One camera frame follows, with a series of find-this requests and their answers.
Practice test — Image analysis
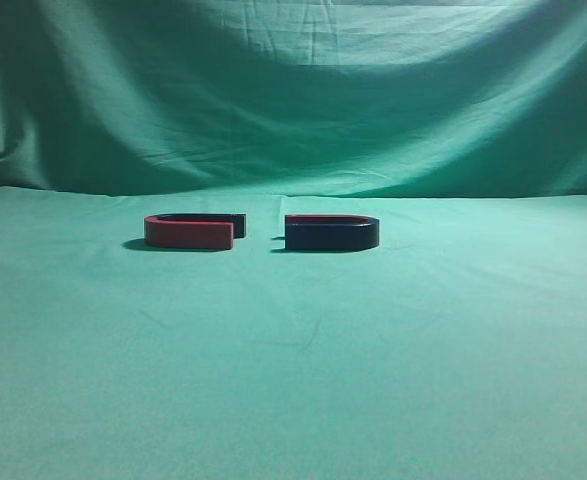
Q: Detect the left red-blue horseshoe magnet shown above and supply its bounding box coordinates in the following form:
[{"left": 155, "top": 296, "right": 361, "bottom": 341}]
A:
[{"left": 144, "top": 213, "right": 247, "bottom": 250}]

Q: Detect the green cloth backdrop and cover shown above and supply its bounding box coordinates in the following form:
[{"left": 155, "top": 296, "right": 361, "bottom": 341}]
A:
[{"left": 0, "top": 1, "right": 587, "bottom": 479}]

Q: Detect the blue-red horseshoe magnet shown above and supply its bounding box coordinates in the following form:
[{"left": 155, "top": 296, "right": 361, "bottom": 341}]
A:
[{"left": 284, "top": 214, "right": 380, "bottom": 251}]

